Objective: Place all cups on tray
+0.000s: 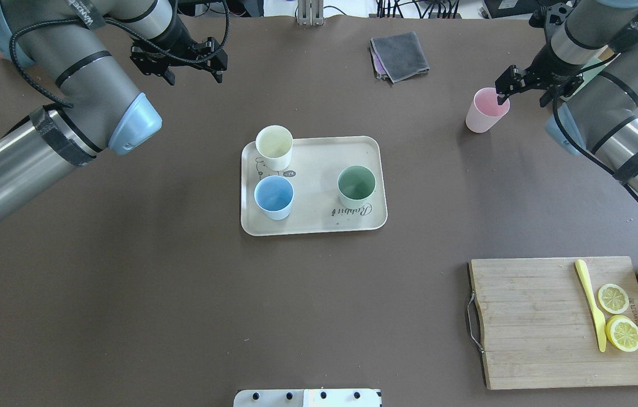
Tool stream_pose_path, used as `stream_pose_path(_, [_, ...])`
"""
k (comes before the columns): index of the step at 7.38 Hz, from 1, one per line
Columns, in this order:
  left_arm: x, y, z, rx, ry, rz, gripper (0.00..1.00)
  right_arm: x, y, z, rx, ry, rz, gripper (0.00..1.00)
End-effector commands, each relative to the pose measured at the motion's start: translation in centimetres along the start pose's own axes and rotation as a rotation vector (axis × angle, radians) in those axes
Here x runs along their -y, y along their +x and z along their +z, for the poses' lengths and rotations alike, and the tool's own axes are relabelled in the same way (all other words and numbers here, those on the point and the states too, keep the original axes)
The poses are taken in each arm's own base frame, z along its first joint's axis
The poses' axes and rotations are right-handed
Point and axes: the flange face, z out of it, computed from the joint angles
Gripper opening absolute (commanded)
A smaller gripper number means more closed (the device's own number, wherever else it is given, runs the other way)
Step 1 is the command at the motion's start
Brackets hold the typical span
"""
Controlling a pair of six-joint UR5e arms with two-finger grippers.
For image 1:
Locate yellow plastic knife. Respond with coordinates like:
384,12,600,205
575,258,607,353

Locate light blue cup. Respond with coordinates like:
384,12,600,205
254,175,294,220

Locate grey folded cloth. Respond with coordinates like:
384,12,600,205
370,31,430,84

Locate cream white cup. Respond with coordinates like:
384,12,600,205
255,125,293,172

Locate halved lemon left piece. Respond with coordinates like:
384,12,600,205
597,283,630,315

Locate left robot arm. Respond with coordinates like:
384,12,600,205
0,1,227,221

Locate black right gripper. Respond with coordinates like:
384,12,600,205
494,43,584,108

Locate halved lemon right piece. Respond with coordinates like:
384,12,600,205
605,315,638,352

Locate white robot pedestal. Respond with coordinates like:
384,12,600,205
233,387,383,406

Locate bamboo cutting board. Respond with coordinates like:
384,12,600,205
468,257,638,391

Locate mint green cup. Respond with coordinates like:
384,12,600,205
337,165,376,209

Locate halved lemon piece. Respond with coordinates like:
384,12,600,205
597,283,630,315
605,315,638,352

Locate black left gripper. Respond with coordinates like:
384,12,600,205
130,23,228,86

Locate cream rabbit tray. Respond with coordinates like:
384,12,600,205
240,136,388,236

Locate aluminium frame post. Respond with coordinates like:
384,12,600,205
296,0,324,26

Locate pink cup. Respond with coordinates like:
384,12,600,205
465,87,511,133

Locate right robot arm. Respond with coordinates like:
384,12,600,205
495,1,638,203

